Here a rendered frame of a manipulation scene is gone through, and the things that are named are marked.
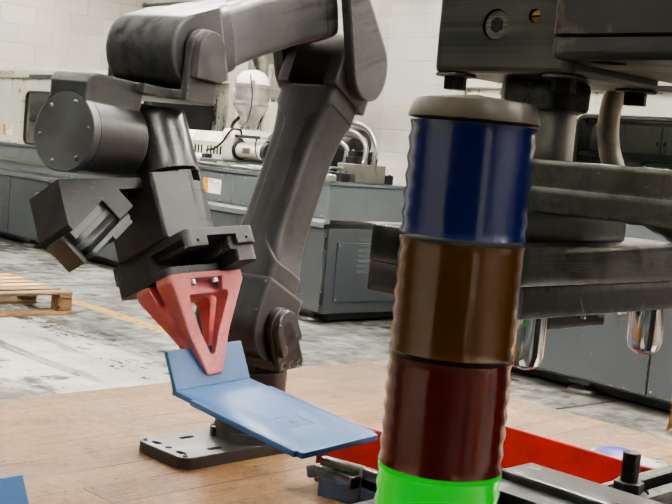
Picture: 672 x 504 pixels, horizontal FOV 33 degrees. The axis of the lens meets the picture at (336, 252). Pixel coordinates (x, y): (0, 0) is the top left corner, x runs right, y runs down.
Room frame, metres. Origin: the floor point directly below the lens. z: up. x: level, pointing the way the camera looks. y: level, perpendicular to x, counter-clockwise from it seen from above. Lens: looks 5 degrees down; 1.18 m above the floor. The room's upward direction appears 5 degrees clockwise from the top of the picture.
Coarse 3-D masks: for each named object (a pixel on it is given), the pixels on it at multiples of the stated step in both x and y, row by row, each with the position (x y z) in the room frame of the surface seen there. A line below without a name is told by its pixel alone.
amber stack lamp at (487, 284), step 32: (416, 256) 0.32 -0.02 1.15; (448, 256) 0.32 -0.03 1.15; (480, 256) 0.32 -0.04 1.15; (512, 256) 0.32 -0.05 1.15; (416, 288) 0.32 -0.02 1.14; (448, 288) 0.32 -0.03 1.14; (480, 288) 0.32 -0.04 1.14; (512, 288) 0.32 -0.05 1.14; (416, 320) 0.32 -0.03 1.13; (448, 320) 0.32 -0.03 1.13; (480, 320) 0.32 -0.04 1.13; (512, 320) 0.33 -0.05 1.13; (416, 352) 0.32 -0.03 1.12; (448, 352) 0.32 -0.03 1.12; (480, 352) 0.32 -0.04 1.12; (512, 352) 0.33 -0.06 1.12
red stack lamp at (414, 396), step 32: (416, 384) 0.32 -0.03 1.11; (448, 384) 0.32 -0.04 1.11; (480, 384) 0.32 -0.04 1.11; (384, 416) 0.33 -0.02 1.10; (416, 416) 0.32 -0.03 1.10; (448, 416) 0.32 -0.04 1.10; (480, 416) 0.32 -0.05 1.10; (384, 448) 0.33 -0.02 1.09; (416, 448) 0.32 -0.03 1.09; (448, 448) 0.32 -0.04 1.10; (480, 448) 0.32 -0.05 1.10; (448, 480) 0.32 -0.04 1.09; (480, 480) 0.32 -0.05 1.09
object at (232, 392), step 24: (168, 360) 0.80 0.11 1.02; (192, 360) 0.81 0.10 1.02; (240, 360) 0.84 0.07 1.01; (192, 384) 0.80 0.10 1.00; (216, 384) 0.82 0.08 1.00; (240, 384) 0.82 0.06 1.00; (264, 384) 0.83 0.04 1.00; (216, 408) 0.77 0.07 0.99; (240, 408) 0.77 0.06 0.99; (264, 408) 0.78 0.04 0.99; (288, 408) 0.78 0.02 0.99; (312, 408) 0.79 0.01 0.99; (264, 432) 0.73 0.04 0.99; (288, 432) 0.73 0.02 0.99; (312, 432) 0.74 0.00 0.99; (336, 432) 0.74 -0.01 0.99; (360, 432) 0.75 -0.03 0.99; (312, 456) 0.71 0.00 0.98
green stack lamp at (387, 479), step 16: (384, 480) 0.33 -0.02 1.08; (400, 480) 0.32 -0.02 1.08; (416, 480) 0.32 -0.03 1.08; (432, 480) 0.32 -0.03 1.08; (496, 480) 0.33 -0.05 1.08; (384, 496) 0.33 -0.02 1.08; (400, 496) 0.32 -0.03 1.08; (416, 496) 0.32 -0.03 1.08; (432, 496) 0.32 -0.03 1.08; (448, 496) 0.32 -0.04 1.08; (464, 496) 0.32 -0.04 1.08; (480, 496) 0.32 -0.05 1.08; (496, 496) 0.33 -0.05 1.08
